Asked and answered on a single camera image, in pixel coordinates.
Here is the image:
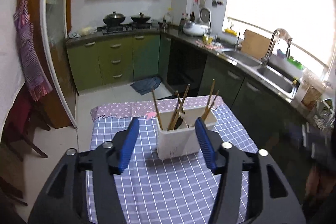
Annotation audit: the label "black plastic fork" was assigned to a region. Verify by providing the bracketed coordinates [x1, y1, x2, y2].
[174, 111, 185, 130]

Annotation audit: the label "dark wooden chopstick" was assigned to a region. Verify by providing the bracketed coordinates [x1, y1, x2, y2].
[175, 90, 185, 114]

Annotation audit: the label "steel kitchen faucet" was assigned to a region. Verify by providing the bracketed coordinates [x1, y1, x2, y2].
[260, 28, 293, 67]

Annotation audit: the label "person's right hand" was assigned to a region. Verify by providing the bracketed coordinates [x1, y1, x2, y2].
[305, 166, 323, 197]

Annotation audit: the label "dark wooden chair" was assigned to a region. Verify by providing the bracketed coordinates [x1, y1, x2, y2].
[1, 86, 51, 161]

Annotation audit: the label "blue checkered tablecloth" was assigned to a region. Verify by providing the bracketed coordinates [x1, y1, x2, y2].
[90, 96, 257, 223]

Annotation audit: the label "white plastic utensil holder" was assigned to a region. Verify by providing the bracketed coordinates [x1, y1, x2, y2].
[156, 107, 205, 160]

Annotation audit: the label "purple checkered apron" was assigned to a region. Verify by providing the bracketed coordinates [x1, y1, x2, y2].
[13, 0, 52, 102]

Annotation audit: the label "steel sink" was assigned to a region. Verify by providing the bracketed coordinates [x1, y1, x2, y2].
[220, 49, 299, 103]

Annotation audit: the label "white hanging sheet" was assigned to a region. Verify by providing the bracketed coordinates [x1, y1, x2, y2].
[0, 0, 25, 128]

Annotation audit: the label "green lower cabinets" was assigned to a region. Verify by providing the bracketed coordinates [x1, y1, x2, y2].
[66, 31, 161, 93]

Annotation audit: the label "wooden cutting board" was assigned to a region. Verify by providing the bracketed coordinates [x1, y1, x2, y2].
[241, 30, 270, 60]

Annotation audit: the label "gas stove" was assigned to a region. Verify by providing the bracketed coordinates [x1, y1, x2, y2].
[100, 23, 152, 35]

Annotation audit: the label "white rice cooker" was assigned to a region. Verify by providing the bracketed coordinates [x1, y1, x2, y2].
[183, 21, 210, 36]

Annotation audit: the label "black wok with lid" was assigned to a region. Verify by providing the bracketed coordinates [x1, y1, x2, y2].
[103, 11, 126, 26]

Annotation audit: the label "white round appliance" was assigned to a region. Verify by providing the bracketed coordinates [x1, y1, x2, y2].
[199, 7, 211, 27]

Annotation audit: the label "black pan with lid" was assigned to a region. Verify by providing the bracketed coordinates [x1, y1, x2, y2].
[130, 12, 151, 24]

